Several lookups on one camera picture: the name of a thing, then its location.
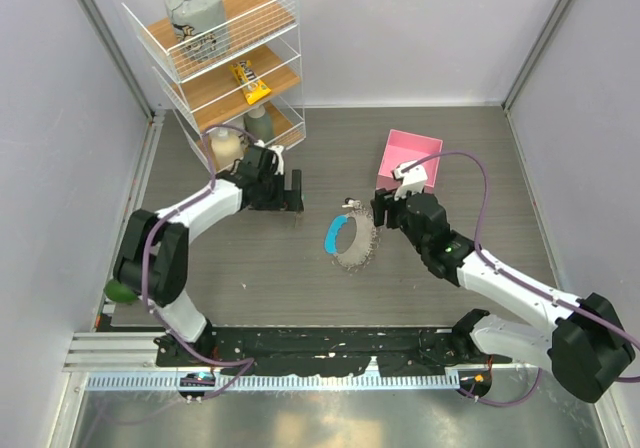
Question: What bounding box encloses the grey wrapped bundle top shelf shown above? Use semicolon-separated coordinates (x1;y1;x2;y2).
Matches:
164;0;230;62

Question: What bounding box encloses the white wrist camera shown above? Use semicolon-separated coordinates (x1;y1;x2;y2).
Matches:
254;140;285;175
392;160;428;201

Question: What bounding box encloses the cream lotion bottle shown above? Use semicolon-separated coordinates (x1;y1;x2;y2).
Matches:
209;128;244;169

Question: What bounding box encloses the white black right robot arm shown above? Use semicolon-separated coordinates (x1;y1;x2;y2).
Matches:
371;189;636;403

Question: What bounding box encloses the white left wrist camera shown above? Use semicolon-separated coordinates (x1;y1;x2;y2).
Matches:
254;140;285;175

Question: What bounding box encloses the blue key holder handle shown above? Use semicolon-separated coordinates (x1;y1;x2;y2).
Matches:
324;215;349;255

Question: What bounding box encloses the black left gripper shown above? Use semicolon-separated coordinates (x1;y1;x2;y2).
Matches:
250;169;303;211

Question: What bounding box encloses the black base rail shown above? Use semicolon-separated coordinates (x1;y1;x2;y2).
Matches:
154;325;516;379

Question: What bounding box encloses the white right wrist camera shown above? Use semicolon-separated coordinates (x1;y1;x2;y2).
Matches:
392;160;428;201

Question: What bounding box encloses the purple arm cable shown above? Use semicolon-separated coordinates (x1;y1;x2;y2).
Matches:
139;125;281;402
399;150;640;407

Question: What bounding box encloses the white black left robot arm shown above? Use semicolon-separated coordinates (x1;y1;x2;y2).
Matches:
105;142;303;366

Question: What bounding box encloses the white wire shelf rack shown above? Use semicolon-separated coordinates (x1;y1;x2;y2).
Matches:
124;0;306;159

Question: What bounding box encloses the pink open drawer box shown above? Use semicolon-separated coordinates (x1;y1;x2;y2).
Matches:
376;129;444;189

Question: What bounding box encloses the yellow candy bag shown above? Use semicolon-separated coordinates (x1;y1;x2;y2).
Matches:
230;60;272;106

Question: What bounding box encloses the green pump bottle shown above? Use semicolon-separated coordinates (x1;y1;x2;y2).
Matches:
244;105;275;143

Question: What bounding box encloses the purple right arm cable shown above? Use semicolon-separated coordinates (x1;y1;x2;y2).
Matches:
399;150;640;407

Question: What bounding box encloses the white slotted cable duct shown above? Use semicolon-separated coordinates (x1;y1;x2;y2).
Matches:
85;370;460;393

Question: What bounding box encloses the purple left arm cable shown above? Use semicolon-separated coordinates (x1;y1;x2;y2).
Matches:
139;125;281;402

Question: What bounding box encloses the green lime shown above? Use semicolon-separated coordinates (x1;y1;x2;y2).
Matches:
103;279;138;304

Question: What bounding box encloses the black head key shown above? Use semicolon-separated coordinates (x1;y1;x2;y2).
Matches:
342;198;362;210

